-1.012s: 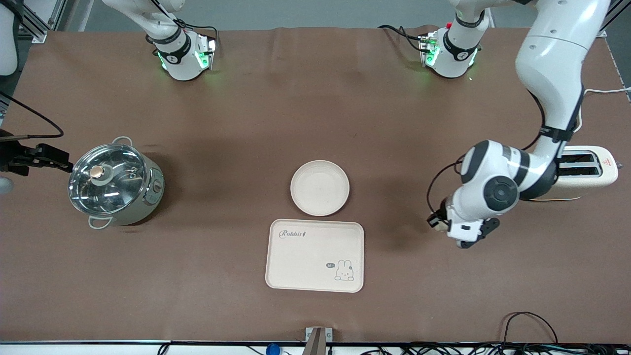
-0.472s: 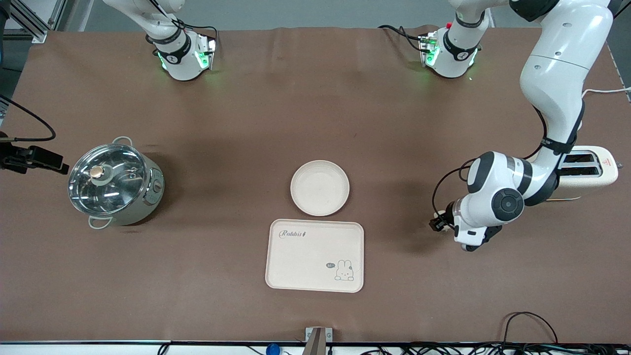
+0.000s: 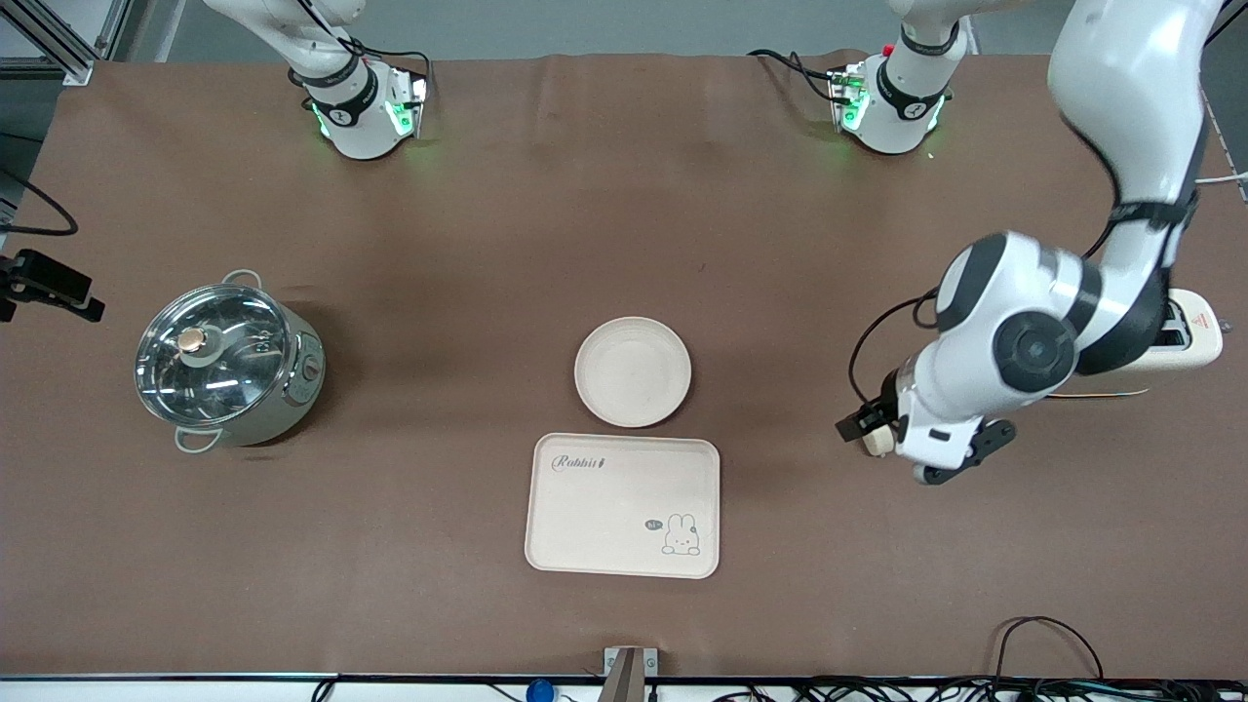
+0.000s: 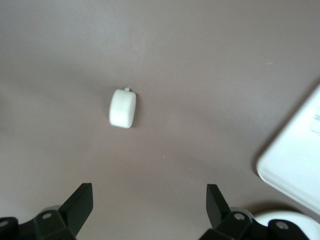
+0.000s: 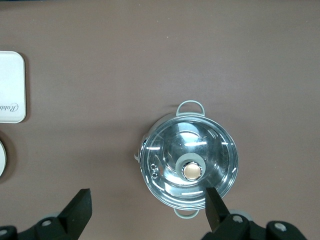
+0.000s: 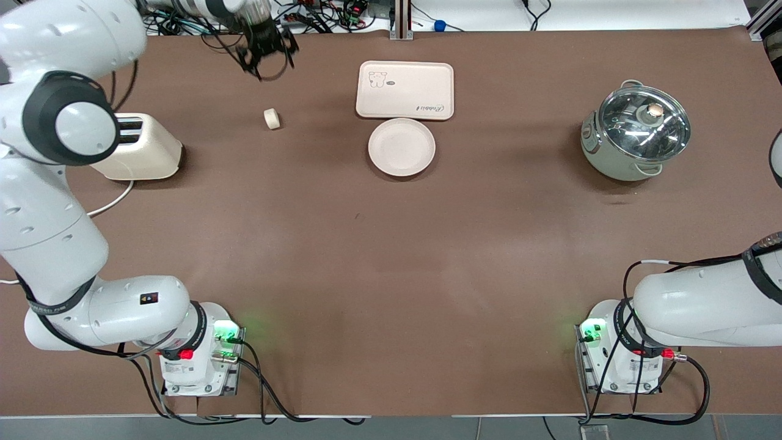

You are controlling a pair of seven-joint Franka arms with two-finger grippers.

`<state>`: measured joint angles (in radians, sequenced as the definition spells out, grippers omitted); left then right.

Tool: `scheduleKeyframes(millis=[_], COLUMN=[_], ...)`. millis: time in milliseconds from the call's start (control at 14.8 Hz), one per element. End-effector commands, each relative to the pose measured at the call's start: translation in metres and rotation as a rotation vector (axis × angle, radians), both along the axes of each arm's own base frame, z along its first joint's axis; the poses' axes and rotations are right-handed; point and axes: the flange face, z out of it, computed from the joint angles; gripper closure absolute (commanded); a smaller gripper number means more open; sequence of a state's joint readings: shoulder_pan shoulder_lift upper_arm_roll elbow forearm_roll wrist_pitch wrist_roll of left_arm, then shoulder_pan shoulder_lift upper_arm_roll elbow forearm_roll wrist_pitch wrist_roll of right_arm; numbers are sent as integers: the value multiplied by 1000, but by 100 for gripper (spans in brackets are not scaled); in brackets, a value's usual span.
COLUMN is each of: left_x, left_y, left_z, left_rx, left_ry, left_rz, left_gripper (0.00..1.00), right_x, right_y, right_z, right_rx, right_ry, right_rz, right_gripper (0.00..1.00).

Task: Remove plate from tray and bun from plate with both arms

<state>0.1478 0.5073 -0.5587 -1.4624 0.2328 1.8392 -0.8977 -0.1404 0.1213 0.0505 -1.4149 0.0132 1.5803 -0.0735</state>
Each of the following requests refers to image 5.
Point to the glass pot lid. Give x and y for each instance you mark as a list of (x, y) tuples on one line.
[(190, 155)]

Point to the cream round plate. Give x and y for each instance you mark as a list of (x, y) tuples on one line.
[(2, 158)]

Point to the brown table mat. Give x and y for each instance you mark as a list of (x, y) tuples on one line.
[(150, 62)]

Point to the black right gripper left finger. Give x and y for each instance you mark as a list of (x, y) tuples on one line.
[(75, 215)]

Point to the cream rectangular rabbit tray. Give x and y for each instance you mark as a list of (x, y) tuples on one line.
[(11, 85)]

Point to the steel electric cooking pot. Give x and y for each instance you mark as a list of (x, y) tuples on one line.
[(147, 140)]

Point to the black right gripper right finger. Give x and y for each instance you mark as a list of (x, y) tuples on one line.
[(216, 212)]

